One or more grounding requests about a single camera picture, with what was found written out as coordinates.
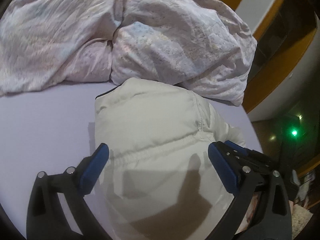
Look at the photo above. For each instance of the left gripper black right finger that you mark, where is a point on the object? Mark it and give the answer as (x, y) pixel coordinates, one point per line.
(260, 206)

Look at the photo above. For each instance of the beige puffer jacket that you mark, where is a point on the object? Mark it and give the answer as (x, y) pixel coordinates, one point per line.
(159, 182)

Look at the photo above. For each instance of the wooden bed frame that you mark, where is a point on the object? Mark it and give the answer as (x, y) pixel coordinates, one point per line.
(287, 32)

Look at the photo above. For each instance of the pink patterned duvet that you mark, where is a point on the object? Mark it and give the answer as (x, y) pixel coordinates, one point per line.
(201, 45)

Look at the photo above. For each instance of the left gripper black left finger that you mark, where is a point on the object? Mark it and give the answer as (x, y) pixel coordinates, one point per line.
(45, 216)

